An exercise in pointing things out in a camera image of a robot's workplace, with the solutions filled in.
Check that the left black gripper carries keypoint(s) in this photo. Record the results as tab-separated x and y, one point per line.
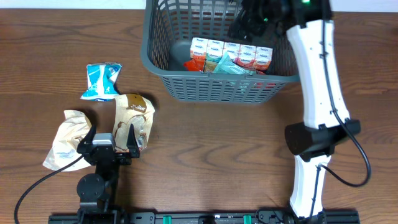
125	158

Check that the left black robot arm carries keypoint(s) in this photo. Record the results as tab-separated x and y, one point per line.
97	191

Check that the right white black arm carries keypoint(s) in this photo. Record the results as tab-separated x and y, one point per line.
326	121

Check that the cream crumpled snack pouch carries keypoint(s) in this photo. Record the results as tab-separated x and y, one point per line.
70	133

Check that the mint green wipes pack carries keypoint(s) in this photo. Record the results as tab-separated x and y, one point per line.
226	65

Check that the grey plastic basket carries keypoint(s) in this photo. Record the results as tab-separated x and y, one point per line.
169	28

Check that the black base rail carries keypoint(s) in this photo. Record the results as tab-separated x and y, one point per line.
258	217

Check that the blue white snack packet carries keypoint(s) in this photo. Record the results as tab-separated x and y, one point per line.
101	80

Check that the orange long biscuit pack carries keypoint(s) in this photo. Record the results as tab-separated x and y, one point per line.
197	65

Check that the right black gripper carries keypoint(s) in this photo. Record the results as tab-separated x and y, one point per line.
249	20

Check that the multipack tissue packets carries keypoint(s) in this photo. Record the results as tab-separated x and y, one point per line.
247	56

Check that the brown beige snack pouch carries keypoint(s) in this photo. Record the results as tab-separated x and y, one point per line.
132	109

